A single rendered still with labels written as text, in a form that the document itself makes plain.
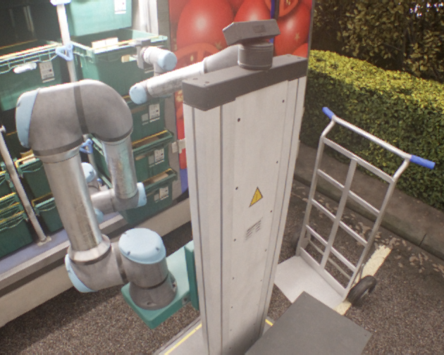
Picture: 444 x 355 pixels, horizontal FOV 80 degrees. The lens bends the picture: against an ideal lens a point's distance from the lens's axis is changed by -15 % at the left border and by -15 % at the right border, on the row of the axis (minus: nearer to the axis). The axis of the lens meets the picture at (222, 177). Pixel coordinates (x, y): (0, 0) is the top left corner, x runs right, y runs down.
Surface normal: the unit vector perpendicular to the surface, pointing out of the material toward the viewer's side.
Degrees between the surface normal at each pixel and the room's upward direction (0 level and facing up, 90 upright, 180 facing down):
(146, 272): 90
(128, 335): 0
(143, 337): 0
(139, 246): 8
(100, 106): 74
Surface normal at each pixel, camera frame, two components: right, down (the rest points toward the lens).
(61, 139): 0.71, 0.26
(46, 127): 0.31, 0.42
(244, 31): 0.63, -0.05
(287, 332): 0.00, -0.82
